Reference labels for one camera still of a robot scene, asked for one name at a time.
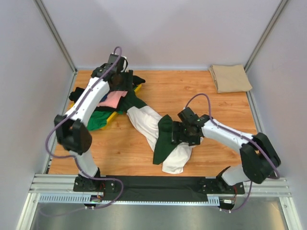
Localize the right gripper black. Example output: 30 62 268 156
171 122 200 147

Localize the green and white raglan t-shirt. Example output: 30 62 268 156
120 92 193 174

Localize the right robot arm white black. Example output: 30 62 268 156
171 107 281 194

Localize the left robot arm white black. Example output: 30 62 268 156
50 61 133 192

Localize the pink t-shirt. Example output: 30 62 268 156
97 91 128 108

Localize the blue t-shirt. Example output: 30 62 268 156
100 95 107 102

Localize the bright green t-shirt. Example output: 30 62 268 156
87 111 112 131

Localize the black t-shirt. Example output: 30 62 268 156
69 75 146 112

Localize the yellow plastic bin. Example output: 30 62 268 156
69 82 142 131

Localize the folded beige t-shirt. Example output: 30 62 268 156
209 64 252 93

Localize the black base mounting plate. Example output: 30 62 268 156
73 175 245 202

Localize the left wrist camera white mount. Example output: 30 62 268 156
118 56 129 72

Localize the slotted cable duct rail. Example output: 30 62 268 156
38 193 220 206

